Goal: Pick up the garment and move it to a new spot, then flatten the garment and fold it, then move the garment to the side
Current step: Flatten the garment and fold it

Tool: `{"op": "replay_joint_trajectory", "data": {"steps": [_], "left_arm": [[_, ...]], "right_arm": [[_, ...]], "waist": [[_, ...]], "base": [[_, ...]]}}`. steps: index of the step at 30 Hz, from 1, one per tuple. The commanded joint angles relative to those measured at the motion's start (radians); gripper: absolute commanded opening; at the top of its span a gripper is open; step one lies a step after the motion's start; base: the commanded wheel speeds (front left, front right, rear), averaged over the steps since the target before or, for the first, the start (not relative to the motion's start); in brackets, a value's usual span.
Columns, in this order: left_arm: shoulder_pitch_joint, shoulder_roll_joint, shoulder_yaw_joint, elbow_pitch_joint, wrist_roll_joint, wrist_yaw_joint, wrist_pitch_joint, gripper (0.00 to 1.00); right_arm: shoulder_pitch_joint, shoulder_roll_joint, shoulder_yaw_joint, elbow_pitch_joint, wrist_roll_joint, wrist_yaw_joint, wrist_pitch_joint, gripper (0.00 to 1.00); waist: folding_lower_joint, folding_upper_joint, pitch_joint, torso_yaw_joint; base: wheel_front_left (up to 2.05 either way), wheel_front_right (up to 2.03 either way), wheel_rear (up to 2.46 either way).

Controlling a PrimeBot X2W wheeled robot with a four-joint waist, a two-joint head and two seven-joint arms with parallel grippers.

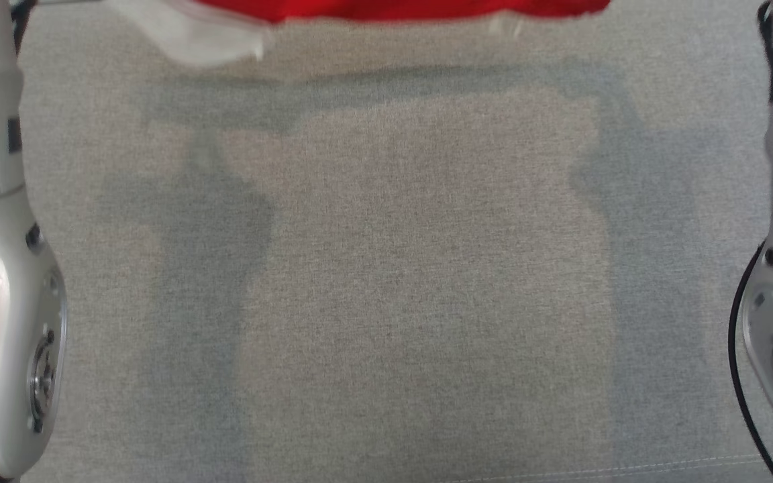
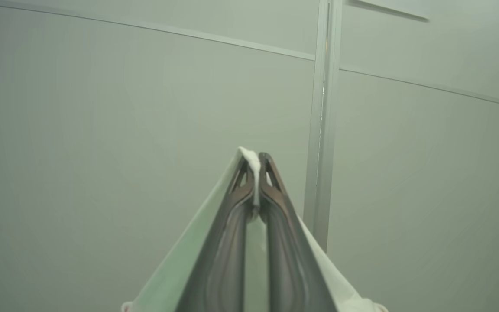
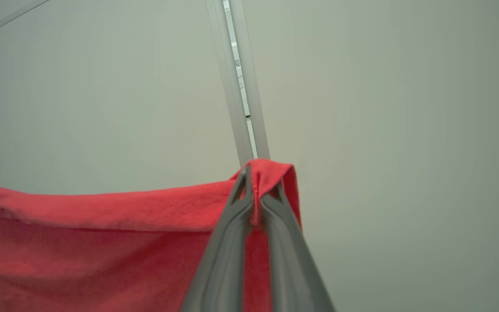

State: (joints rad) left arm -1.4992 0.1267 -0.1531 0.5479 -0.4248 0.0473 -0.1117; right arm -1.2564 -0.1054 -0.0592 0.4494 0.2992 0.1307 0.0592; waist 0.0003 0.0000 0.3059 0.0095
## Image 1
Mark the red and white jersey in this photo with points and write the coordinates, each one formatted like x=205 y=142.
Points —
x=393 y=8

